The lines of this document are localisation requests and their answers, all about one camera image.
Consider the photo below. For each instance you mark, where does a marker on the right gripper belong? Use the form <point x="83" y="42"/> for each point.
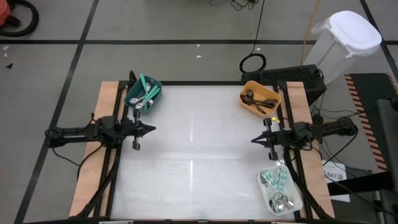
<point x="281" y="138"/>

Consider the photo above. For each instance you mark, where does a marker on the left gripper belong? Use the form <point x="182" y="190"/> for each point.
<point x="129" y="128"/>

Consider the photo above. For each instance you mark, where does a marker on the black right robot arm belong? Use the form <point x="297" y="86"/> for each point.
<point x="329" y="128"/>

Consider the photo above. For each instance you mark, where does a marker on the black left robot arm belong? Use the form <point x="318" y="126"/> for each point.
<point x="77" y="132"/>

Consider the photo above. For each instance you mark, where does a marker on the yellow black clip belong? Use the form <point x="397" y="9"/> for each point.
<point x="275" y="119"/>

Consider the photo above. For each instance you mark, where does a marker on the orange plastic bin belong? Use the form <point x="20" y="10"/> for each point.
<point x="248" y="109"/>

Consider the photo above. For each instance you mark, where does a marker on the teal plastic bin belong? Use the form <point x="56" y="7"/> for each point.
<point x="132" y="91"/>

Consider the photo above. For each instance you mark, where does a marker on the wooden table side board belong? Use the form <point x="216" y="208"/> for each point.
<point x="93" y="174"/>
<point x="298" y="102"/>

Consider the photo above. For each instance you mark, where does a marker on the white plastic bin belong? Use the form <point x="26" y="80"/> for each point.
<point x="295" y="188"/>

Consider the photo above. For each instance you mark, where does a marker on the black computer case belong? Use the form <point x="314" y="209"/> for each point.
<point x="289" y="79"/>

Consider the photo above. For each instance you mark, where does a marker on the white paper sign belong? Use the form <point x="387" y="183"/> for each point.
<point x="334" y="174"/>

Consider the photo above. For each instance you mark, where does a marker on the black metal beam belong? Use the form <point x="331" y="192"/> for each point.
<point x="360" y="185"/>

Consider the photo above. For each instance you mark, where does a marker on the black hazard-striped mat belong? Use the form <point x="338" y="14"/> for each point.
<point x="370" y="93"/>

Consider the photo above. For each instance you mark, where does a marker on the gray metal stand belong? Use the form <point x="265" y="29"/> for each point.
<point x="388" y="140"/>

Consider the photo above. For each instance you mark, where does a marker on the white trash can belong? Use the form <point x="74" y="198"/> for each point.
<point x="348" y="34"/>

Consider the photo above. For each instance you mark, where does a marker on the black floor scrap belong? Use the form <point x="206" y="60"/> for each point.
<point x="9" y="65"/>

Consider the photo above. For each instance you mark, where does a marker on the orange vacuum cleaner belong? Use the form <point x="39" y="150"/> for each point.
<point x="3" y="12"/>

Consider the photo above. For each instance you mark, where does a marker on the black table frame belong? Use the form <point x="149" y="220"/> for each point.
<point x="217" y="83"/>

